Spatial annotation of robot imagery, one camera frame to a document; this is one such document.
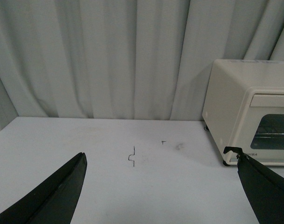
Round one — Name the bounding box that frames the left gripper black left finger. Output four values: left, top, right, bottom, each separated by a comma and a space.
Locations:
0, 153, 87, 224

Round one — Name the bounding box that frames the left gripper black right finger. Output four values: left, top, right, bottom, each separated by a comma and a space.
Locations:
223, 147, 284, 224

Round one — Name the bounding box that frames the cream toaster oven body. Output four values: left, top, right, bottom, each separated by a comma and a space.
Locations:
202, 59, 284, 166

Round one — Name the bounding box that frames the grey pleated curtain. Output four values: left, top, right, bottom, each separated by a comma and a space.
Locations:
0, 0, 284, 130

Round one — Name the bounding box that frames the wire oven rack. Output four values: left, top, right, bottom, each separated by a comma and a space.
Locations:
255, 127, 284, 138

